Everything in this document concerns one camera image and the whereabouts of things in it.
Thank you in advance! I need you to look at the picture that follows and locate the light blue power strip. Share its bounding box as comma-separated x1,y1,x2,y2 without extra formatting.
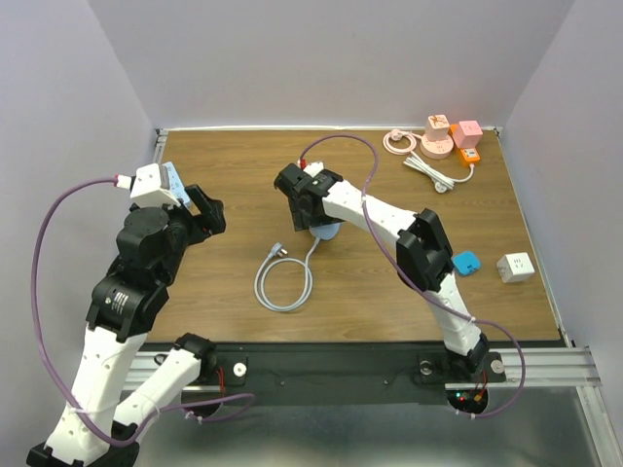
163,162,192,208

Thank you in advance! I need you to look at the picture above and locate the blue cube adapter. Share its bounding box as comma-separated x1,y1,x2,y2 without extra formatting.
453,251,482,276

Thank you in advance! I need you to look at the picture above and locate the white cube adapter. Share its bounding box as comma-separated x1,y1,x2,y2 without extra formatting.
496,252,535,283

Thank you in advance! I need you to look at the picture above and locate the grey round socket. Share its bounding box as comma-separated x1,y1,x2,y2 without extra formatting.
309,222,342,241

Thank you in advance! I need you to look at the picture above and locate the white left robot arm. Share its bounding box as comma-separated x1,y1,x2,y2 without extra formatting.
26,185,226,466

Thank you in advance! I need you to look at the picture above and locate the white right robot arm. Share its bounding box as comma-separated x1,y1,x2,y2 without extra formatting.
274,162,490,379

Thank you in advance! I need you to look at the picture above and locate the pink round socket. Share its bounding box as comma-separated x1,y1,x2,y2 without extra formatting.
421,134,454,160

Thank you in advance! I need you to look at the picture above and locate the pink cube adapter with drawing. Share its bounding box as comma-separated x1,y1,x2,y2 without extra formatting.
424,114,450,141

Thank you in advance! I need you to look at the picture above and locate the orange power strip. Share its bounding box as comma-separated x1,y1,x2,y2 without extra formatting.
450,124,480,167

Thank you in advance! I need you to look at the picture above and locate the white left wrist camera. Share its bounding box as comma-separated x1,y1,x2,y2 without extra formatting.
130,163,180,208

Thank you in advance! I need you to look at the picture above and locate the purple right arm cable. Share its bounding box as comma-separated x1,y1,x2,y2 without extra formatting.
297,133,527,419

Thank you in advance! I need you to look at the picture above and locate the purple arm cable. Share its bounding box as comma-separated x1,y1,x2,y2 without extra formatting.
297,133,527,419
30,174,257,448

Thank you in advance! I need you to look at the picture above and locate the grey round socket cable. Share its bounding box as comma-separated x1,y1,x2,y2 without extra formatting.
253,236,322,312

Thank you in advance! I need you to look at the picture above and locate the white orange strip cable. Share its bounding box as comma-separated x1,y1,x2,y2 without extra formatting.
402,150,477,195

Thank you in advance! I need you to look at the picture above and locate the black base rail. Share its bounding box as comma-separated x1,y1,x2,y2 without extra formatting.
184,341,506,406

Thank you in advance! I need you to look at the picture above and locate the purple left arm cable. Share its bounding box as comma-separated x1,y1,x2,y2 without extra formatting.
30,174,257,448

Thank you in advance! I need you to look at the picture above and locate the aluminium frame rail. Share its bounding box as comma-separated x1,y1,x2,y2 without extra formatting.
124,347,602,391

